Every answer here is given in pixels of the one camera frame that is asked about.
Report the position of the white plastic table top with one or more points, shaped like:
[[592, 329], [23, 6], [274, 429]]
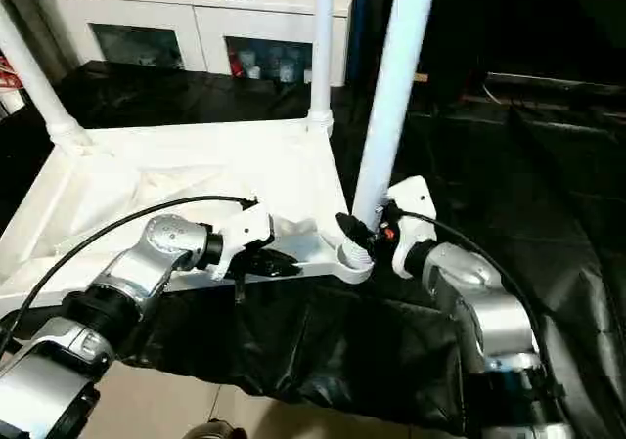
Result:
[[195, 155]]

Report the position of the white plastic table leg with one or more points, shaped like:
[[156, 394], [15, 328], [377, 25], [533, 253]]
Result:
[[324, 43], [34, 77], [396, 92]]

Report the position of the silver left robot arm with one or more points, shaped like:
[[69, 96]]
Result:
[[147, 258]]

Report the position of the black shiny mat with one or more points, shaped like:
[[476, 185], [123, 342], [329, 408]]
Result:
[[318, 351]]

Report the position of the grey robot foot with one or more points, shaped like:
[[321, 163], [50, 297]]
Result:
[[217, 431]]

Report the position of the black flat bar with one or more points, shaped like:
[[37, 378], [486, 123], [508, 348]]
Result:
[[562, 82]]

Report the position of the black cabinet with gold label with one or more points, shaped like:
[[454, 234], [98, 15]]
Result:
[[513, 18]]

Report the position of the white cabinet with glass doors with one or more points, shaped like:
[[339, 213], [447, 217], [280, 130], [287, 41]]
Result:
[[195, 13]]

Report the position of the red clothes hangers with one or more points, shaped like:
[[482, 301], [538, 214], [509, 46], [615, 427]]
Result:
[[9, 74]]

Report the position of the grey curtain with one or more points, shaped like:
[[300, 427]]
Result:
[[44, 18]]

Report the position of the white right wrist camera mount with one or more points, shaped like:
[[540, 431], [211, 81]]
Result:
[[413, 204]]

